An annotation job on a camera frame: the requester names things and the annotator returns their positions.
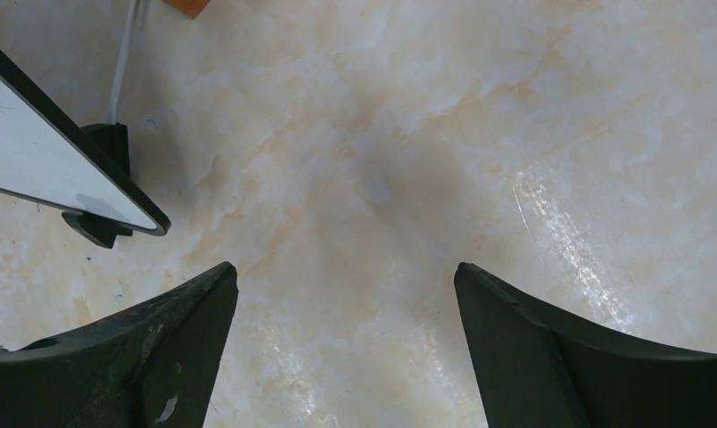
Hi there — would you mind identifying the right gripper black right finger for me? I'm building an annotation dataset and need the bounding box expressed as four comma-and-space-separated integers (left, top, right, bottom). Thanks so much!
454, 262, 717, 427

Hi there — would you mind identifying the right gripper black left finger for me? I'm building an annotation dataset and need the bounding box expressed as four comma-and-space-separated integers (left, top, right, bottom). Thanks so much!
0, 262, 238, 427

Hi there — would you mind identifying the white whiteboard black frame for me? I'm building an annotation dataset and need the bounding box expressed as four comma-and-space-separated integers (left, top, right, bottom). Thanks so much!
0, 49, 171, 236

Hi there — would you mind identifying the black whiteboard foot near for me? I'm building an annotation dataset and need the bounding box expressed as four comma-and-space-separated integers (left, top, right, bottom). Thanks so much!
62, 211, 133, 249

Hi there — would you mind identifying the black whiteboard foot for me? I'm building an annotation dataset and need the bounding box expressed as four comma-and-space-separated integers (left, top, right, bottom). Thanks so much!
81, 123, 131, 177
62, 211, 133, 249

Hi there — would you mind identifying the black whiteboard foot far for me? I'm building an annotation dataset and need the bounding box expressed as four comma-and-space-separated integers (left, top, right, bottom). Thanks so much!
81, 123, 131, 177

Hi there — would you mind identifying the orange compartment tray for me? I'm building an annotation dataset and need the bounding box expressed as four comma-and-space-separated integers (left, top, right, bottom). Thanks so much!
163, 0, 211, 19

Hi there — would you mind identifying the white cable on table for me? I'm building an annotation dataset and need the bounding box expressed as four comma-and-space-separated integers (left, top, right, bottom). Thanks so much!
107, 0, 142, 125

